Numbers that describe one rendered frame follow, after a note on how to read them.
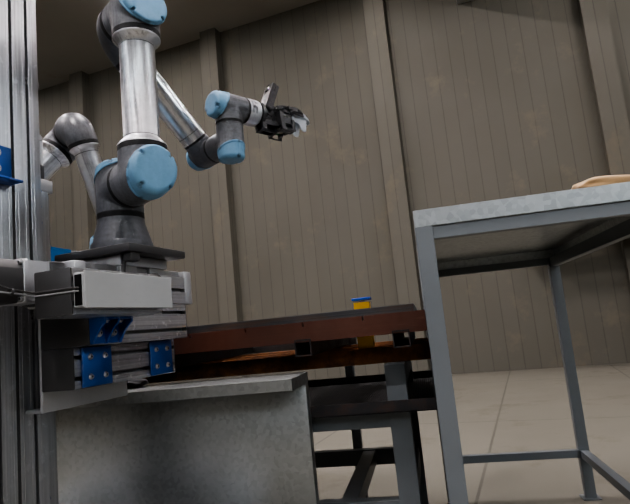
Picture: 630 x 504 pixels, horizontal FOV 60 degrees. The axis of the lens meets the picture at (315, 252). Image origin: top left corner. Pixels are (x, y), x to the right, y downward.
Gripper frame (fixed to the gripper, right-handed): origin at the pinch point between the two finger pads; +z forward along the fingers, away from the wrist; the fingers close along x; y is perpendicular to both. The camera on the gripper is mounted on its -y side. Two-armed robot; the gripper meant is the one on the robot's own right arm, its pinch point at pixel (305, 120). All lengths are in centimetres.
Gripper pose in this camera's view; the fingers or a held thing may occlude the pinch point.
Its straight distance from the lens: 178.7
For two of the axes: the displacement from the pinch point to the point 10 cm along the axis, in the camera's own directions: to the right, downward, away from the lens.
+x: 6.6, -3.0, -6.9
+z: 7.3, 0.3, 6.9
